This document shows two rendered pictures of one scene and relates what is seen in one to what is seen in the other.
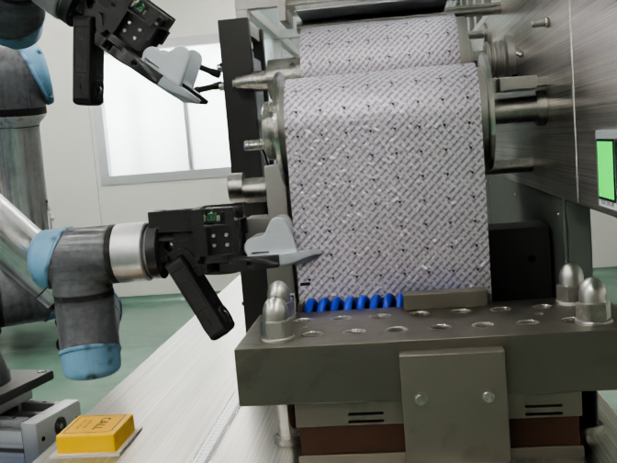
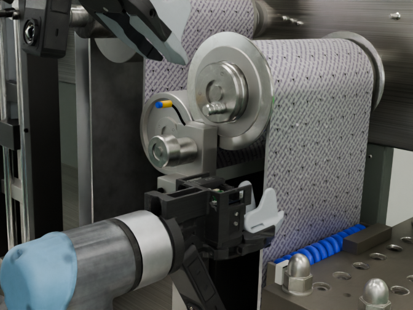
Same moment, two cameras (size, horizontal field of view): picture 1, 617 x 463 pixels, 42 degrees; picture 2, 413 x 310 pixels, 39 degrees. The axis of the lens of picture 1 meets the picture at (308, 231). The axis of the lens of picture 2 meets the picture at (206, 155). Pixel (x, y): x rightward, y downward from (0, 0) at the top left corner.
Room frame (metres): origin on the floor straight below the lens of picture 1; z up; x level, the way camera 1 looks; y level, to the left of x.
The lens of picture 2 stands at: (0.60, 0.61, 1.35)
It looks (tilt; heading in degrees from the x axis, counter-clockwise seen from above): 14 degrees down; 309
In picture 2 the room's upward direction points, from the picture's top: 2 degrees clockwise
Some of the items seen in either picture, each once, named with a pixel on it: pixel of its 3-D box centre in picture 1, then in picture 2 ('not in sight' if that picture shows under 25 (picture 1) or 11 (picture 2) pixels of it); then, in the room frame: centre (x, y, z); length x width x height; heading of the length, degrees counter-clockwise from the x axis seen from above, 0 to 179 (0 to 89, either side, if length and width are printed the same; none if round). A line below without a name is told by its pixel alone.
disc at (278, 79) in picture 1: (283, 129); (227, 91); (1.04, 0.02, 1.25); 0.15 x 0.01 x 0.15; 174
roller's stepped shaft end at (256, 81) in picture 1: (251, 82); (64, 15); (1.30, 0.07, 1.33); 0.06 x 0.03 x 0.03; 84
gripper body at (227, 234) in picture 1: (199, 242); (195, 223); (0.99, 0.14, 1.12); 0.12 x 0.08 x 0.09; 84
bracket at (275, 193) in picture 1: (273, 276); (184, 238); (1.08, 0.05, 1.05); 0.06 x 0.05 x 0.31; 84
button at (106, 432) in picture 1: (96, 434); not in sight; (0.91, 0.27, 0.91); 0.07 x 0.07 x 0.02; 84
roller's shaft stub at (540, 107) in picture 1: (516, 109); not in sight; (1.01, -0.27, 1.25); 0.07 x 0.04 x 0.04; 84
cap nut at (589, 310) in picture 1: (592, 299); not in sight; (0.78, -0.28, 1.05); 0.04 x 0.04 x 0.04
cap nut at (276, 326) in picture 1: (275, 317); (375, 298); (0.82, 0.04, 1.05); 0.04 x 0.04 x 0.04
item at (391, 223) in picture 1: (389, 231); (318, 186); (0.97, -0.10, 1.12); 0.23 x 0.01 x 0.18; 84
